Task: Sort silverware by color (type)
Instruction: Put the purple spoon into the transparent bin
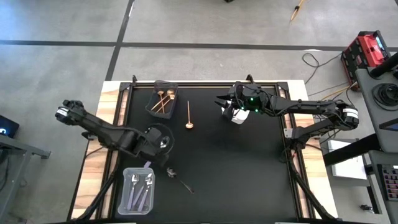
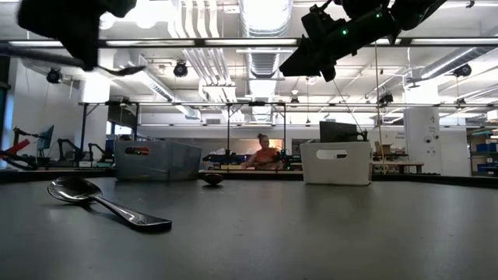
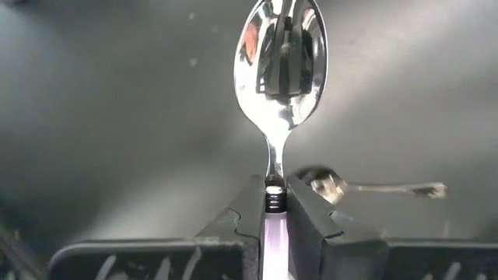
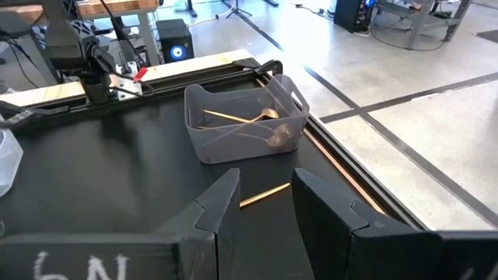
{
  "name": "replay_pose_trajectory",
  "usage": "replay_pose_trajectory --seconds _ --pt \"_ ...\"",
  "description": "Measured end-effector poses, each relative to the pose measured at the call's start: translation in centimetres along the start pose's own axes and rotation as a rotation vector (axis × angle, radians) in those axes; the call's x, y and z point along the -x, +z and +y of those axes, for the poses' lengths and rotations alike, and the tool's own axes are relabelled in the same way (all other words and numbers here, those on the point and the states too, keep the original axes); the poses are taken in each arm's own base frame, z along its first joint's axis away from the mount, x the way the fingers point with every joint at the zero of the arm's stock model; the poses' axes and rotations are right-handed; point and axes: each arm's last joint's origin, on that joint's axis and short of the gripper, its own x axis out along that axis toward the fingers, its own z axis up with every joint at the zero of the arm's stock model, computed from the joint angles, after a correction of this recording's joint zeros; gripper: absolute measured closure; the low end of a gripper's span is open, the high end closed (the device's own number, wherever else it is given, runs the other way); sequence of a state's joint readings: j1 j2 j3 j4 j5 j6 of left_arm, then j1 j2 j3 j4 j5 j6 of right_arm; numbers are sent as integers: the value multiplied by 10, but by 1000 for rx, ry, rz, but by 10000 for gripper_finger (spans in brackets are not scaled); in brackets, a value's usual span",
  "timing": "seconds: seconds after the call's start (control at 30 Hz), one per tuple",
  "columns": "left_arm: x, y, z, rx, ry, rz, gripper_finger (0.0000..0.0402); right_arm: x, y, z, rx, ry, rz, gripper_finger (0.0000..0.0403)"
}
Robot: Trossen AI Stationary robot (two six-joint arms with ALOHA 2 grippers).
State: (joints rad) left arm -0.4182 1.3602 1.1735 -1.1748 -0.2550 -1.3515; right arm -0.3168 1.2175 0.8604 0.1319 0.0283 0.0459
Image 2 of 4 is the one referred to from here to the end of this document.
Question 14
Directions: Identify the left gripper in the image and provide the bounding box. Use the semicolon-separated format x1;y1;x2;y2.
58;0;138;72

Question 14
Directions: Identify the black horizontal frame bar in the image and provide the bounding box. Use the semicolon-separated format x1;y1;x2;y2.
0;37;498;49

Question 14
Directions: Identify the gold spoon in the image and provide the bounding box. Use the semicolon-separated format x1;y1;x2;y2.
202;173;226;187

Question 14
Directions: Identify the silver ventilation duct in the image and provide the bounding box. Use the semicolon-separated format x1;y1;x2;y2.
237;0;293;125

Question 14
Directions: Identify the wooden bench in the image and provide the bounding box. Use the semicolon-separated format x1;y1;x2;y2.
372;161;425;175

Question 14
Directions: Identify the person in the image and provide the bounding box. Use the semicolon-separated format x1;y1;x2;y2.
240;133;284;170

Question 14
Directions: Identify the white plastic bin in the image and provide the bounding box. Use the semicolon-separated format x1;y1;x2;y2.
300;141;374;187

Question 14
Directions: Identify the red panel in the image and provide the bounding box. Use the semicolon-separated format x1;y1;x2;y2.
0;138;31;157

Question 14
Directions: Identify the black table mat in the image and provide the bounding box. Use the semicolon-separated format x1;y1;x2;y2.
0;180;498;280

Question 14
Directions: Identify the black workstation frame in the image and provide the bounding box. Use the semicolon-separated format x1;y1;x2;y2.
77;100;288;174

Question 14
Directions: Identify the thin yellow cord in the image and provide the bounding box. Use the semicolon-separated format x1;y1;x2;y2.
372;40;386;175

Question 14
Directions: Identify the white column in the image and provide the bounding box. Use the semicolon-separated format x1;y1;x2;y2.
403;105;443;176

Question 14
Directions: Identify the black monitor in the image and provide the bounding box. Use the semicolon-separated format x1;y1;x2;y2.
319;121;369;143

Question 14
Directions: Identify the blue monitor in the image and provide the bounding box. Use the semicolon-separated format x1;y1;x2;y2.
37;124;55;152

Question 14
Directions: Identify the cardboard box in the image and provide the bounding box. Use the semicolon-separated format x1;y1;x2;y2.
373;140;395;156

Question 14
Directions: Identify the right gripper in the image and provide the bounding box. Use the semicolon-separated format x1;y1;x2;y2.
279;0;392;82

